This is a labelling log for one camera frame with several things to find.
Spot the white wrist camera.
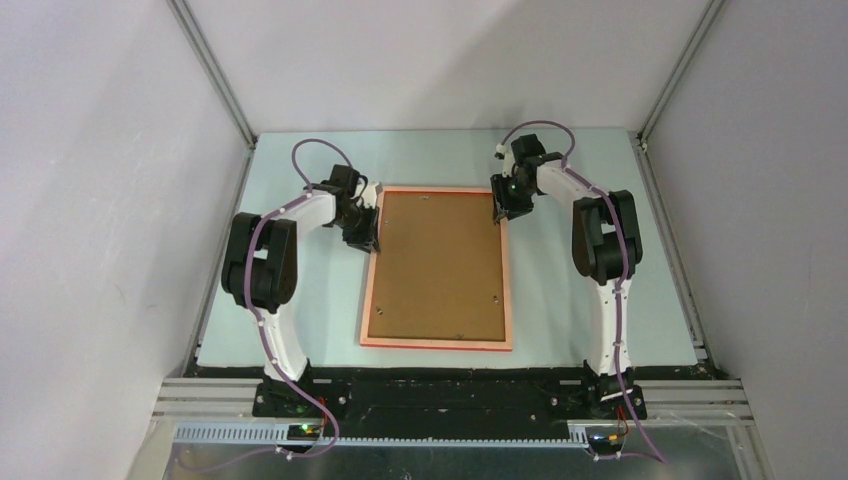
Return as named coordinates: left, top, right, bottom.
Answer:
left=494, top=143, right=515, bottom=178
left=358, top=182, right=383, bottom=208

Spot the aluminium front rail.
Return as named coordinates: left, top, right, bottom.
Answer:
left=152, top=378, right=755, bottom=448

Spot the orange wooden picture frame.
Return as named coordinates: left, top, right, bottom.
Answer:
left=358, top=186, right=515, bottom=352

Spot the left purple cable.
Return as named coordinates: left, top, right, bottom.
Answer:
left=242, top=137, right=352, bottom=460

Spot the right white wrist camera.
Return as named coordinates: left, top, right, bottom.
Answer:
left=494, top=143, right=515, bottom=178

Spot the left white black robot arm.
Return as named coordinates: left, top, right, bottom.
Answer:
left=221, top=165, right=383, bottom=417

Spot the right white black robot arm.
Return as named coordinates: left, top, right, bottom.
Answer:
left=490, top=134, right=643, bottom=418

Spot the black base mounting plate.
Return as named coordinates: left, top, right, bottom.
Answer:
left=253, top=366, right=646, bottom=435

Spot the purple cable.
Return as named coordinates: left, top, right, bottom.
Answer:
left=500, top=120, right=669, bottom=465
left=242, top=137, right=352, bottom=460

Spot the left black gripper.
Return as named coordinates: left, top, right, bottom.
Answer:
left=334, top=204, right=380, bottom=256

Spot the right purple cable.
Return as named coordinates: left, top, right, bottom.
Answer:
left=500, top=120, right=669, bottom=465

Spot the brown cardboard backing board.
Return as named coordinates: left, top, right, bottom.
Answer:
left=366, top=191, right=507, bottom=343

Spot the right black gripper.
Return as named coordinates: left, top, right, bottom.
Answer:
left=491, top=172, right=536, bottom=222

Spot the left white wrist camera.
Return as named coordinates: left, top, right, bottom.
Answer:
left=358, top=182, right=383, bottom=208

